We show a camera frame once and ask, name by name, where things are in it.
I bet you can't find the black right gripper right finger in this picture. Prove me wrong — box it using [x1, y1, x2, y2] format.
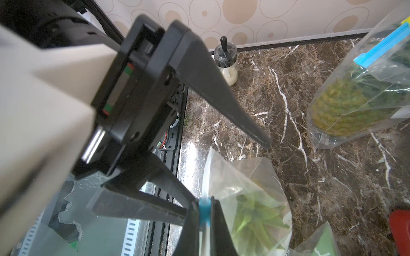
[210, 198, 238, 256]

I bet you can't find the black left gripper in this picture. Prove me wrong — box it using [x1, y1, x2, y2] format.
[72, 15, 272, 179]

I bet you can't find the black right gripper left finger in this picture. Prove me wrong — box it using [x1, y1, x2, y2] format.
[173, 201, 200, 256]

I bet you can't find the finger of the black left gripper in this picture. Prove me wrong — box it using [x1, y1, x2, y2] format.
[87, 154, 198, 226]

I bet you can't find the green printed zip-top bag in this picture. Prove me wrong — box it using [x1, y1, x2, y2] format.
[286, 222, 341, 256]

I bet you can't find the pineapple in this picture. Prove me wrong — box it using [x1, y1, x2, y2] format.
[231, 191, 290, 256]
[310, 41, 410, 138]

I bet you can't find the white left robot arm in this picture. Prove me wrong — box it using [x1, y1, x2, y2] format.
[1, 1, 271, 256]

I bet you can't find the clear bag blue zipper left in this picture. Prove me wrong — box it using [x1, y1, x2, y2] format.
[305, 3, 410, 150]

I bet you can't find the small glass seasoning jar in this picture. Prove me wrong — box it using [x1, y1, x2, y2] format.
[214, 36, 238, 86]

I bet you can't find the red polka-dot toaster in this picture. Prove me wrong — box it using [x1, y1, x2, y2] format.
[389, 210, 410, 256]

